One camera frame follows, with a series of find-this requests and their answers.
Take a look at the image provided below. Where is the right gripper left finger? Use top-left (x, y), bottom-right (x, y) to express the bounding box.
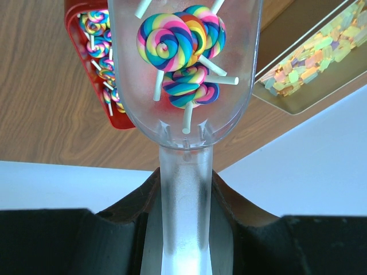
top-left (1, 170), bottom-right (161, 274)

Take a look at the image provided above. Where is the silver tin of gummies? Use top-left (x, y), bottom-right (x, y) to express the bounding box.
top-left (253, 1), bottom-right (366, 115)

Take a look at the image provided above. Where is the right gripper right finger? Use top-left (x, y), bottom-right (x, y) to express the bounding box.
top-left (210, 173), bottom-right (366, 274)

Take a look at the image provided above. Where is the red tin of lollipops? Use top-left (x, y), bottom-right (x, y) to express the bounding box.
top-left (64, 0), bottom-right (135, 130)

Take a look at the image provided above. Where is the clear plastic scoop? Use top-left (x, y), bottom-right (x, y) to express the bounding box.
top-left (108, 1), bottom-right (263, 274)

